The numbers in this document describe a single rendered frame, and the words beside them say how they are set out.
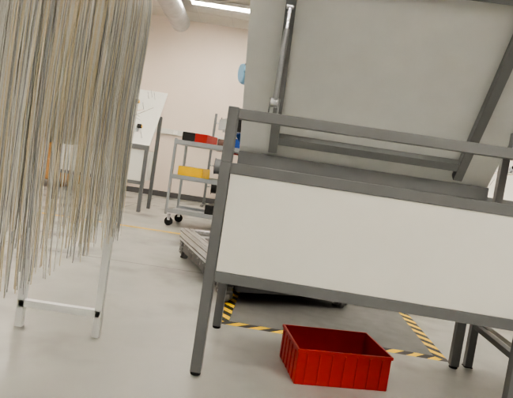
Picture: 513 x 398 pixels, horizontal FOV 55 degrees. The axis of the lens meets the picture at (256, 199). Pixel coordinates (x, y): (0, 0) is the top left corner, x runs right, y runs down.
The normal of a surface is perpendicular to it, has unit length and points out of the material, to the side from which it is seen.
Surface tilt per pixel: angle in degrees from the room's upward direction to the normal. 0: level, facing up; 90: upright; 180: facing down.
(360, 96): 127
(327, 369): 90
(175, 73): 90
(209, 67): 90
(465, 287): 90
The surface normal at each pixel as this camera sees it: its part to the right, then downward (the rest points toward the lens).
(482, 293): -0.06, 0.05
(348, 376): 0.15, 0.08
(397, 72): -0.14, 0.64
